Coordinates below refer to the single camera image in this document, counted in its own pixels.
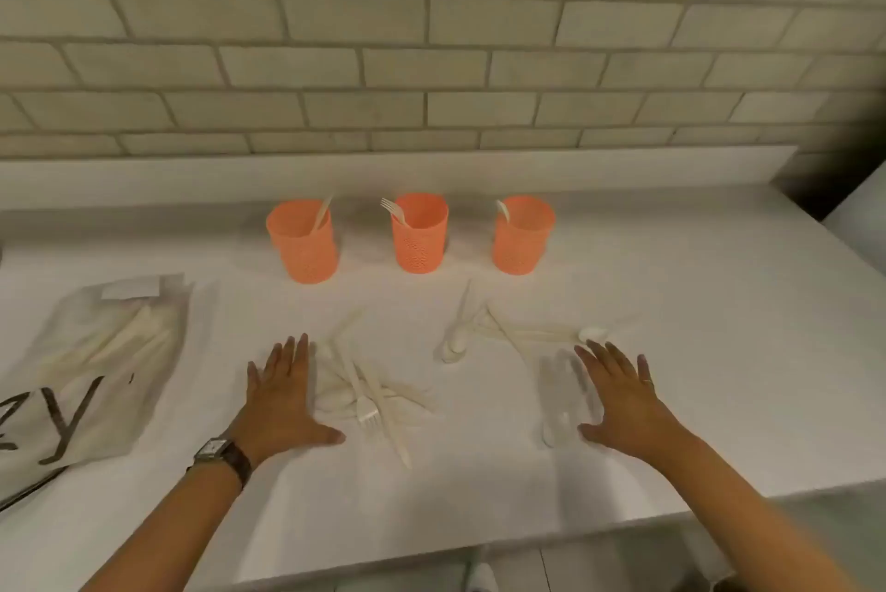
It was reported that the person's right hand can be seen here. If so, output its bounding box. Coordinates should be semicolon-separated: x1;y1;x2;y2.
572;339;696;472

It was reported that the person's left hand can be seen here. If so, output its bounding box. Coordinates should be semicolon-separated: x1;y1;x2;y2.
224;334;347;472

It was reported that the bunch of mixed plastic cutlery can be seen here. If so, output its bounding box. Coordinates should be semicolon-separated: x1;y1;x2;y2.
311;311;444;472
439;278;641;366

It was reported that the orange mesh plastic cup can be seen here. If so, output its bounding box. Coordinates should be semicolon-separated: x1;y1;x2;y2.
265;199;341;286
492;195;557;277
390;192;449;275

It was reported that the translucent black print plastic bag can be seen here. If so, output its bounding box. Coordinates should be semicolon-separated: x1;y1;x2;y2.
0;273;195;514

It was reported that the person's right forearm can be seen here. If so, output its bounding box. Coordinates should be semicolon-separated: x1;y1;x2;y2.
650;431;867;592

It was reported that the person's left forearm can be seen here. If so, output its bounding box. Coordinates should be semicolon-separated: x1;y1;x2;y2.
79;459;244;592

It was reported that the person's white shoe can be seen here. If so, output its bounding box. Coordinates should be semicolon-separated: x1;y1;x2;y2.
461;560;501;592

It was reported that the white appliance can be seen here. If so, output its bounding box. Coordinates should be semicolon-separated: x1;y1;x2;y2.
821;158;886;261

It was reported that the brown strap wristwatch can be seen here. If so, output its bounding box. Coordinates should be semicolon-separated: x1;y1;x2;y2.
186;435;254;492

